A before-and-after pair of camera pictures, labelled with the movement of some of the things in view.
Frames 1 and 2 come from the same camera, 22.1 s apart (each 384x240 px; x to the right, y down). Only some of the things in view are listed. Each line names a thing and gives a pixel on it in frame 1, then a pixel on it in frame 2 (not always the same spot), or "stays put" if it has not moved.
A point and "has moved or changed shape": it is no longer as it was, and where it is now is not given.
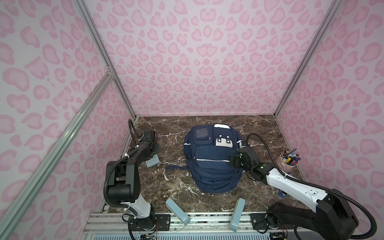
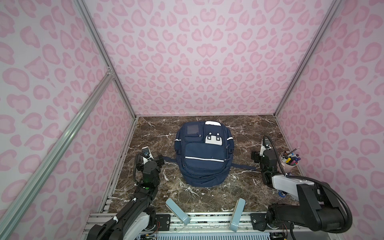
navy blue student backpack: x=207 y=149 has moved or changed shape
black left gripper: x=157 y=147 -> x=159 y=161
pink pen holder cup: x=287 y=161 stays put
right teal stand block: x=237 y=214 stays put
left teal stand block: x=182 y=215 stays put
